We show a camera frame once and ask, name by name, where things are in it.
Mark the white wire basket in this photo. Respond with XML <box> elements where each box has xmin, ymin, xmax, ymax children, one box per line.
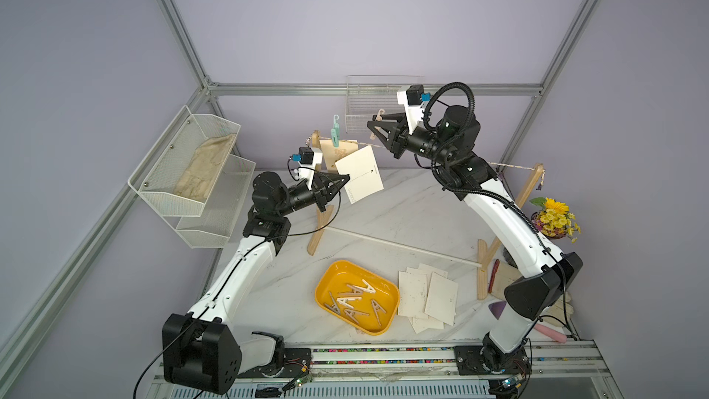
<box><xmin>345</xmin><ymin>75</ymin><xmax>424</xmax><ymax>134</ymax></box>

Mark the purple pink scoop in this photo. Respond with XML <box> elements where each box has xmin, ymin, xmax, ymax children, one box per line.
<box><xmin>488</xmin><ymin>300</ymin><xmax>569</xmax><ymax>345</ymax></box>

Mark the wooden string rack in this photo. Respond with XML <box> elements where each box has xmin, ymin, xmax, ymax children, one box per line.
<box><xmin>287</xmin><ymin>130</ymin><xmax>546</xmax><ymax>300</ymax></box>

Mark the green clothespin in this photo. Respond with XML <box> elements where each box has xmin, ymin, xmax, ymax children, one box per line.
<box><xmin>330</xmin><ymin>115</ymin><xmax>341</xmax><ymax>148</ymax></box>

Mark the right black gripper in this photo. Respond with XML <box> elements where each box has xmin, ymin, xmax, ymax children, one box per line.
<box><xmin>372</xmin><ymin>115</ymin><xmax>456</xmax><ymax>168</ymax></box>

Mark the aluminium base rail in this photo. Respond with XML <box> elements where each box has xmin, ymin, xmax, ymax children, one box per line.
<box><xmin>148</xmin><ymin>339</ymin><xmax>621</xmax><ymax>399</ymax></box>

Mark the yellow plastic tray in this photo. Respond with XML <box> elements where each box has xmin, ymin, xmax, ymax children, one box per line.
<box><xmin>314</xmin><ymin>260</ymin><xmax>401</xmax><ymax>336</ymax></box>

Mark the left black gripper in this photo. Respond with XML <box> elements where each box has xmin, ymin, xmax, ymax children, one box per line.
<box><xmin>278</xmin><ymin>173</ymin><xmax>349</xmax><ymax>218</ymax></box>

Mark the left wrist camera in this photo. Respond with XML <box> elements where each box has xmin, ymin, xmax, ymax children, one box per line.
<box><xmin>292</xmin><ymin>146</ymin><xmax>315</xmax><ymax>166</ymax></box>

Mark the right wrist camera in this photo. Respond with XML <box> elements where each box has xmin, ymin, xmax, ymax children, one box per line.
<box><xmin>405</xmin><ymin>84</ymin><xmax>431</xmax><ymax>106</ymax></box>

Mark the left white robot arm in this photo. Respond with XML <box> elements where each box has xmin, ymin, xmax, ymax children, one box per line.
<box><xmin>154</xmin><ymin>164</ymin><xmax>350</xmax><ymax>395</ymax></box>

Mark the purple vase with flowers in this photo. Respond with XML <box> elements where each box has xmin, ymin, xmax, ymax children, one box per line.
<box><xmin>502</xmin><ymin>197</ymin><xmax>582</xmax><ymax>246</ymax></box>

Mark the white mesh wall shelf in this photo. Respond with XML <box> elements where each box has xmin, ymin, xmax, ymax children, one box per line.
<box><xmin>127</xmin><ymin>106</ymin><xmax>256</xmax><ymax>249</ymax></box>

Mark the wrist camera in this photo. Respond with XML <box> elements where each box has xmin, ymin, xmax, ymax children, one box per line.
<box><xmin>292</xmin><ymin>146</ymin><xmax>315</xmax><ymax>166</ymax></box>
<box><xmin>405</xmin><ymin>84</ymin><xmax>431</xmax><ymax>106</ymax></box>

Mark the white clothespin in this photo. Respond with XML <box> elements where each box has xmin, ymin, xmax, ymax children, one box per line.
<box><xmin>352</xmin><ymin>279</ymin><xmax>377</xmax><ymax>296</ymax></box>
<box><xmin>337</xmin><ymin>297</ymin><xmax>363</xmax><ymax>310</ymax></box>

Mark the beige glove in shelf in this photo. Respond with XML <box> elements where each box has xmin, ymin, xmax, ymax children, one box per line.
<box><xmin>174</xmin><ymin>134</ymin><xmax>237</xmax><ymax>202</ymax></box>

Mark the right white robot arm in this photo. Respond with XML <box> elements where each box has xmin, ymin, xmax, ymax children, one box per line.
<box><xmin>367</xmin><ymin>82</ymin><xmax>583</xmax><ymax>374</ymax></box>

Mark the white postcard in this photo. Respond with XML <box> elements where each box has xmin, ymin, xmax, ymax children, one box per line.
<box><xmin>410</xmin><ymin>317</ymin><xmax>445</xmax><ymax>334</ymax></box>
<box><xmin>424</xmin><ymin>273</ymin><xmax>459</xmax><ymax>325</ymax></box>
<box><xmin>418</xmin><ymin>263</ymin><xmax>448</xmax><ymax>278</ymax></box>
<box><xmin>335</xmin><ymin>146</ymin><xmax>384</xmax><ymax>204</ymax></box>
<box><xmin>398</xmin><ymin>272</ymin><xmax>428</xmax><ymax>319</ymax></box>

